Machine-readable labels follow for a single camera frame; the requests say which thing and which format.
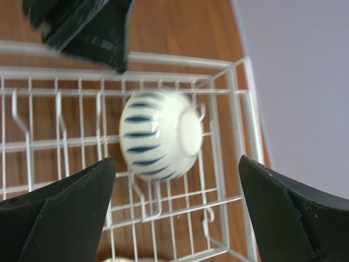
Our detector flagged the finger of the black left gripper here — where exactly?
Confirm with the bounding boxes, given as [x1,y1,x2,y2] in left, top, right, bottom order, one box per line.
[22,0,135,73]

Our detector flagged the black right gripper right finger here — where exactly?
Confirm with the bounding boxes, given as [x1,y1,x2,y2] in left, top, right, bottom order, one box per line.
[238,156,348,261]

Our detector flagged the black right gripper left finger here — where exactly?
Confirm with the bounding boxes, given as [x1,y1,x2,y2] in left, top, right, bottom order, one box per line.
[1,157,117,261]

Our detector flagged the white wire dish rack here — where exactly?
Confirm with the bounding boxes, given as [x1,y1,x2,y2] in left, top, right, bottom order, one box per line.
[1,41,264,261]

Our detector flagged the white bowl with blue dashes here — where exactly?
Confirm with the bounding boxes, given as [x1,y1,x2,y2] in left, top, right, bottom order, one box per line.
[119,89,206,181]

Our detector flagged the cream plate with blue swirl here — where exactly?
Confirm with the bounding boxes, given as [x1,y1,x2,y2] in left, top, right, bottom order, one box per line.
[102,257,167,262]

